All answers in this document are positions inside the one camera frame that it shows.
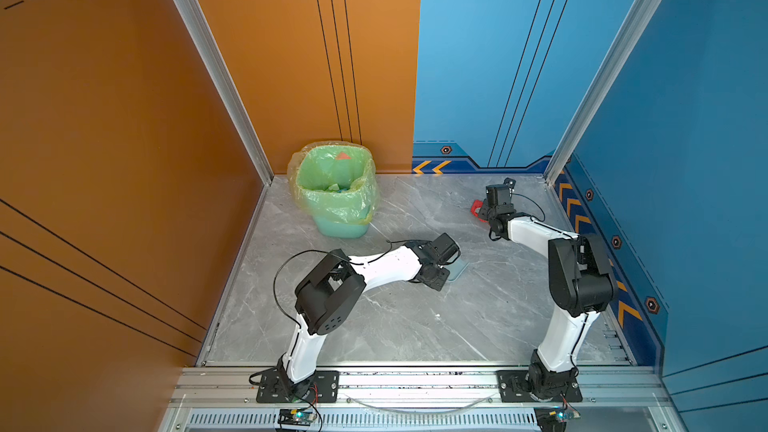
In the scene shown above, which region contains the aluminium front rail frame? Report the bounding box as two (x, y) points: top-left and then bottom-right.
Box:
(158, 363), (686, 431)

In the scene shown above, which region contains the yellow translucent bin liner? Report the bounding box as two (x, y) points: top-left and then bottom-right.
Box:
(286, 140), (380, 226)

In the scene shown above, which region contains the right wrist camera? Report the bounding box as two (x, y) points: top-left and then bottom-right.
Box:
(503, 177), (516, 192)

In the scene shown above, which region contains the right green circuit board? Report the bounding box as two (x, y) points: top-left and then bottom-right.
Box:
(534, 408), (581, 432)

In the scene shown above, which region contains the grey-blue plastic dustpan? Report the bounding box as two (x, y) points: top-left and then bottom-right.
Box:
(445, 258), (468, 282)

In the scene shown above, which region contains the aluminium corner post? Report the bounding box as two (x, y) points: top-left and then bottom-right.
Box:
(173, 0), (274, 186)
(543, 0), (663, 186)

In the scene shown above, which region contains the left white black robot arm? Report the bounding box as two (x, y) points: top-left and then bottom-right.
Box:
(276, 233), (461, 399)

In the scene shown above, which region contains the green plastic trash bin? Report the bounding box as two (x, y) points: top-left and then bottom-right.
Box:
(296, 145), (374, 239)

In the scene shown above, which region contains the right aluminium corner post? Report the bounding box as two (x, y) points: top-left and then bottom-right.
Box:
(543, 0), (663, 186)

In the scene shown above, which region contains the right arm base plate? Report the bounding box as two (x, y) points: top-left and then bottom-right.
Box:
(496, 368), (583, 403)

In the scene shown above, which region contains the red paper ball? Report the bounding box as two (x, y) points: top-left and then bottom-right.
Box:
(471, 200), (488, 222)

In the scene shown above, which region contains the left green circuit board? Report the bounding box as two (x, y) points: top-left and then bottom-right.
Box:
(277, 409), (319, 430)

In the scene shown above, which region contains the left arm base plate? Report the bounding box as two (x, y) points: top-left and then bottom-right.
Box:
(255, 370), (340, 404)

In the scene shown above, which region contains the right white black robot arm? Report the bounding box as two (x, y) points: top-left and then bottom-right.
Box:
(477, 179), (618, 403)

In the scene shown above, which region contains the left aluminium corner post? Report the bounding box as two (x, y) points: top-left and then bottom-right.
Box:
(173, 0), (274, 186)

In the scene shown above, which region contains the green circuit board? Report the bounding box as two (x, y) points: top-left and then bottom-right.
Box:
(277, 409), (319, 430)
(534, 408), (581, 432)

